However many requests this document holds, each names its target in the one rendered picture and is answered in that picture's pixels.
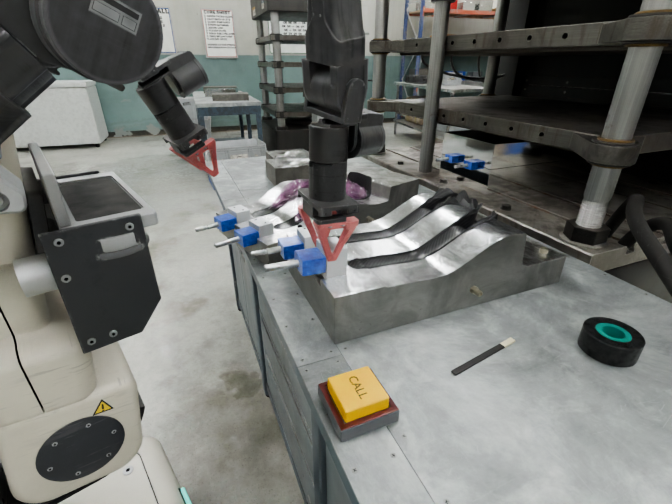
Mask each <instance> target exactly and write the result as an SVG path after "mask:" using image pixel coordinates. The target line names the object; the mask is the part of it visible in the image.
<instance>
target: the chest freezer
mask: <svg viewBox="0 0 672 504"><path fill-rule="evenodd" d="M95 85H96V82H95V81H92V80H56V81H55V82H54V83H53V84H51V85H50V86H49V87H48V88H47V89H46V90H45V91H44V92H43V93H42V94H40V95H39V96H38V97H37V98H36V99H35V100H34V101H33V102H32V103H31V104H29V105H28V106H27V107H26V108H25V109H26V110H27V111H29V113H30V114H31V115H32V117H30V118H29V119H28V120H27V121H26V122H25V123H24V124H23V125H22V126H21V127H20V128H18V129H17V130H16V131H15V132H14V133H13V134H14V139H15V144H16V148H29V147H28V145H27V144H28V143H38V145H39V147H47V146H64V145H81V144H95V146H96V147H100V144H99V143H102V142H103V141H106V140H107V139H106V138H107V137H108V136H109V135H108V131H107V127H106V123H105V119H104V115H103V112H102V108H101V104H100V100H99V96H98V93H97V89H96V86H95Z"/></svg>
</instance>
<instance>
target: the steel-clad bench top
mask: <svg viewBox="0 0 672 504"><path fill-rule="evenodd" d="M265 159H266V156H262V157H251V158H239V159H228V160H217V163H218V169H219V174H218V175H217V176H215V177H213V176H211V175H210V176H211V178H212V180H213V182H214V185H215V187H216V189H217V191H218V194H219V196H220V198H221V200H222V202H223V205H224V207H225V209H226V210H227V208H228V207H232V206H236V205H242V206H244V205H248V204H252V203H254V202H256V201H258V200H259V199H261V198H262V197H263V196H264V195H265V194H267V193H268V192H269V191H270V190H271V189H272V188H274V187H275V186H274V184H273V183H272V182H271V181H270V180H269V179H268V178H267V175H266V163H265ZM526 237H527V238H529V239H531V240H533V241H535V242H537V243H539V244H542V245H544V246H546V247H548V248H550V249H552V250H554V251H556V252H558V253H560V254H562V255H565V256H566V260H565V263H564V266H563V269H562V273H561V276H560V279H559V282H557V283H553V284H550V285H546V286H543V287H539V288H535V289H532V290H528V291H525V292H521V293H517V294H514V295H510V296H507V297H503V298H500V299H496V300H492V301H489V302H485V303H482V304H478V305H474V306H471V307H467V308H464V309H460V310H457V311H453V312H449V313H446V314H442V315H439V316H435V317H432V318H428V319H424V320H421V321H417V322H414V323H410V324H406V325H403V326H399V327H396V328H392V329H389V330H385V331H381V332H378V333H374V334H371V335H367V336H363V337H360V338H356V339H353V340H349V341H346V342H342V343H338V344H334V343H333V341H332V340H331V338H330V336H329V335H328V333H327V331H326V330H325V328H324V327H323V325H322V323H321V322H320V320H319V319H318V317H317V315H316V314H315V312H314V311H313V309H312V307H311V306H310V304H309V302H308V301H307V299H306V298H305V296H304V294H303V293H302V291H301V290H300V288H299V286H298V285H297V283H296V282H295V280H294V278H293V277H292V275H291V273H290V272H289V269H283V270H277V271H271V272H265V271H264V265H265V264H264V263H262V262H261V261H260V260H258V259H257V258H255V257H254V256H252V255H251V254H250V253H248V252H247V251H246V250H244V251H245V253H246V256H247V258H248V260H249V262H250V264H251V267H252V269H253V271H254V273H255V275H256V278H257V280H258V282H259V284H260V287H261V289H262V291H263V293H264V295H265V298H266V300H267V302H268V304H269V306H270V309H271V311H272V313H273V315H274V317H275V320H276V322H277V324H278V326H279V329H280V331H281V333H282V335H283V337H284V340H285V342H286V344H287V346H288V348H289V351H290V353H291V355H292V357H293V360H294V362H295V364H296V366H297V368H298V371H299V373H300V375H301V377H302V379H303V382H304V384H305V386H306V388H307V391H308V393H309V395H310V397H311V399H312V402H313V404H314V406H315V408H316V410H317V413H318V415H319V417H320V419H321V422H322V424H323V426H324V428H325V430H326V433H327V435H328V437H329V439H330V441H331V444H332V446H333V448H334V450H335V452H336V455H337V457H338V459H339V461H340V464H341V466H342V468H343V470H344V472H345V475H346V477H347V479H348V481H349V483H350V486H351V488H352V490H353V492H354V495H355V497H356V499H357V501H358V503H359V504H672V303H670V302H668V301H665V300H663V299H661V298H659V297H657V296H655V295H653V294H651V293H649V292H646V291H644V290H642V289H640V288H638V287H636V286H634V285H632V284H629V283H627V282H625V281H623V280H621V279H619V278H617V277H615V276H613V275H610V274H608V273H606V272H604V271H602V270H600V269H598V268H596V267H593V266H591V265H589V264H587V263H585V262H583V261H581V260H579V259H577V258H574V257H572V256H570V255H568V254H566V253H564V252H562V251H560V250H558V249H555V248H553V247H551V246H549V245H547V244H545V243H543V242H541V241H538V240H536V239H534V238H532V237H530V236H528V235H526ZM591 317H606V318H611V319H615V320H618V321H621V322H623V323H625V324H627V325H629V326H631V327H633V328H634V329H636V330H637V331H638V332H639V333H640V334H641V335H642V336H643V337H644V339H645V342H646V344H645V346H644V349H643V351H642V353H641V355H640V357H639V359H638V361H637V363H636V364H635V365H634V366H631V367H614V366H610V365H606V364H603V363H601V362H599V361H596V360H595V359H593V358H591V357H590V356H588V355H587V354H586V353H584V352H583V351H582V349H581V348H580V347H579V345H578V342H577V340H578V337H579V334H580V331H581V328H582V326H583V323H584V321H585V320H586V319H588V318H591ZM510 337H511V338H513V339H514V340H515V342H514V343H512V344H511V345H509V346H507V347H506V348H504V349H502V350H500V351H498V352H497V353H495V354H493V355H491V356H490V357H488V358H486V359H484V360H483V361H481V362H479V363H478V364H476V365H474V366H472V367H471V368H469V369H467V370H465V371H464V372H462V373H460V374H458V375H457V376H455V375H454V374H453V373H451V371H452V370H453V369H455V368H457V367H458V366H460V365H462V364H464V363H466V362H467V361H469V360H471V359H473V358H475V357H476V356H478V355H480V354H482V353H483V352H485V351H487V350H489V349H491V348H492V347H494V346H496V345H498V344H500V343H501V342H503V341H505V340H507V339H508V338H510ZM365 366H368V367H369V368H371V370H372V371H373V372H374V374H375V375H376V377H377V378H378V380H379V381H380V383H381V384H382V385H383V387H384V388H385V390H386V391H387V393H388V394H389V396H390V397H391V399H392V400H393V401H394V403H395V404H396V406H397V407H398V409H399V420H398V421H397V422H394V423H392V424H389V425H386V426H384V427H381V428H378V429H376V430H373V431H370V432H368V433H365V434H363V435H360V436H357V437H355V438H352V439H349V440H347V441H344V442H341V441H340V439H339V437H338V435H337V433H336V431H335V429H334V427H333V425H332V423H331V420H330V418H329V416H328V414H327V412H326V410H325V408H324V406H323V404H322V402H321V400H320V397H319V395H318V384H320V383H323V382H326V381H328V378H330V377H333V376H336V375H339V374H343V373H346V372H349V371H352V370H356V369H359V368H362V367H365Z"/></svg>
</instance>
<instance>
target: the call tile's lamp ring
mask: <svg viewBox="0 0 672 504"><path fill-rule="evenodd" d="M370 370H371V368H370ZM371 371H372V370H371ZM372 373H373V374H374V372H373V371H372ZM374 376H375V377H376V375H375V374H374ZM376 378H377V377H376ZM377 380H378V378H377ZM378 381H379V380H378ZM379 383H380V381H379ZM380 384H381V383H380ZM318 385H319V387H320V389H321V391H322V393H323V395H324V397H325V399H326V401H327V403H328V405H329V407H330V409H331V411H332V413H333V415H334V417H335V419H336V421H337V423H338V425H339V427H340V429H341V431H343V430H346V429H349V428H352V427H354V426H357V425H360V424H363V423H365V422H368V421H371V420H373V419H376V418H379V417H382V416H384V415H387V414H390V413H393V412H395V411H398V410H399V409H398V407H397V406H396V404H395V403H394V401H393V400H392V399H391V397H390V396H389V394H388V393H387V391H386V390H385V388H384V387H383V386H382V384H381V386H382V387H383V389H384V390H385V392H386V393H387V394H388V396H389V404H390V406H391V407H390V408H388V409H385V410H382V411H379V412H377V413H374V414H371V415H368V416H365V417H363V418H360V419H357V420H354V421H352V422H349V423H346V424H344V422H343V420H342V418H341V416H340V414H339V412H338V410H337V408H336V407H335V405H334V403H333V401H332V399H331V397H330V395H329V393H328V391H327V389H326V387H325V386H327V385H328V381H326V382H323V383H320V384H318Z"/></svg>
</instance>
